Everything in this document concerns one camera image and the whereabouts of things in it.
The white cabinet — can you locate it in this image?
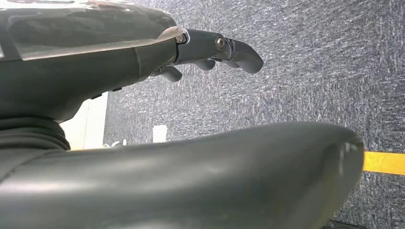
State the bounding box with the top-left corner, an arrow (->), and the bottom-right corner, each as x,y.
59,92 -> 109,151

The chair wheel base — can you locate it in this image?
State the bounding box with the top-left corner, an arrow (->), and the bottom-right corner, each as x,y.
103,139 -> 128,148

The yellow floor tape strip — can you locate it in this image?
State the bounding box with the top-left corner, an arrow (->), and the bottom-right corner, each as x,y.
362,151 -> 405,177

